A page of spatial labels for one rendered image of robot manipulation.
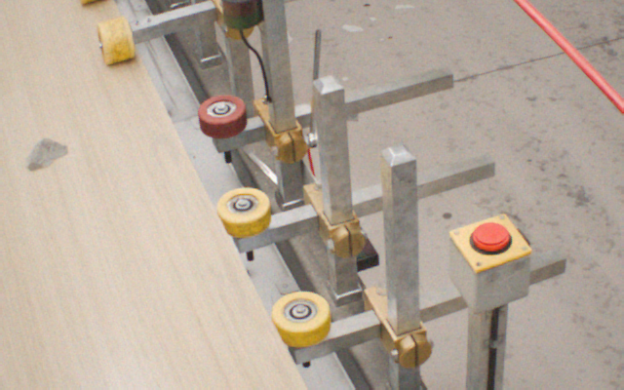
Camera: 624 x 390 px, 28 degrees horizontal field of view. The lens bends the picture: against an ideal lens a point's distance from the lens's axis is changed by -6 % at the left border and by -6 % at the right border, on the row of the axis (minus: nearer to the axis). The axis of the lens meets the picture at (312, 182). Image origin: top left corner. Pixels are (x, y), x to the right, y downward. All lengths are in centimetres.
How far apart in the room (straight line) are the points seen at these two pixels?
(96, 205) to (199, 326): 33
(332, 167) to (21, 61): 76
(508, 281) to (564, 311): 167
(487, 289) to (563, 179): 206
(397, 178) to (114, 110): 73
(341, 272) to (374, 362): 16
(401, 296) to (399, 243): 10
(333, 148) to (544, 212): 151
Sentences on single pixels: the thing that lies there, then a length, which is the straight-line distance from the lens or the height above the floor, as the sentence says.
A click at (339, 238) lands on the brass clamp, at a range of 196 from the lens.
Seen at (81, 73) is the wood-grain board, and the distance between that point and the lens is 234.
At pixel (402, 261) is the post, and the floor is 99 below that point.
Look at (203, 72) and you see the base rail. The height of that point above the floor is 70.
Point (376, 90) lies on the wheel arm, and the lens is 226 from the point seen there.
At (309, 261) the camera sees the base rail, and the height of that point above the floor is 70.
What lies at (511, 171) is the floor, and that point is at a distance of 346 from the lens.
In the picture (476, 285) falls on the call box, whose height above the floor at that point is 120.
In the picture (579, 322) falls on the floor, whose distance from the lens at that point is 304.
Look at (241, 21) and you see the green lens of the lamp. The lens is 201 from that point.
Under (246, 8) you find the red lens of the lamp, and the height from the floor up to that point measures 113.
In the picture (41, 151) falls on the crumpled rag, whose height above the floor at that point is 91.
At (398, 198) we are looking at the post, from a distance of 164.
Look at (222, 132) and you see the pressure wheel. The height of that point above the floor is 89.
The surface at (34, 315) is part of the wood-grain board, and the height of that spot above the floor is 90.
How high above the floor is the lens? 215
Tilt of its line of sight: 39 degrees down
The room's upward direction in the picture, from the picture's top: 5 degrees counter-clockwise
